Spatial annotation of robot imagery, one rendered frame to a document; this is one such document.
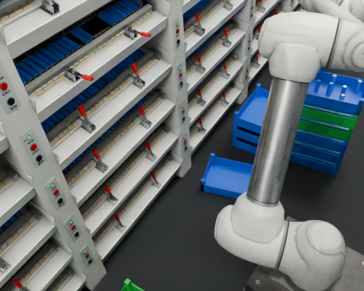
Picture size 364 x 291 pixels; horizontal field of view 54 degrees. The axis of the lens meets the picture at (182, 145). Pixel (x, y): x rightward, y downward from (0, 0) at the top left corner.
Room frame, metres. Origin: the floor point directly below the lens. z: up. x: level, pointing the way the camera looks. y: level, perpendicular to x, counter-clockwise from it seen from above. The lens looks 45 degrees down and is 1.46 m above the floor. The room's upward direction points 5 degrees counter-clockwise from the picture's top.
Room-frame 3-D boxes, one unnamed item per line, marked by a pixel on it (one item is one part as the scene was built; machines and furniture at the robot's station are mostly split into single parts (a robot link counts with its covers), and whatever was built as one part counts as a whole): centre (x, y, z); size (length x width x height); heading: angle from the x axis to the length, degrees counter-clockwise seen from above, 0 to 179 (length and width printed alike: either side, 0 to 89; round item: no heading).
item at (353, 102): (1.32, -0.70, 0.44); 0.30 x 0.20 x 0.08; 61
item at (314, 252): (0.53, -0.38, 0.43); 0.18 x 0.16 x 0.22; 66
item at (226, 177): (1.17, -0.25, 0.04); 0.30 x 0.20 x 0.08; 68
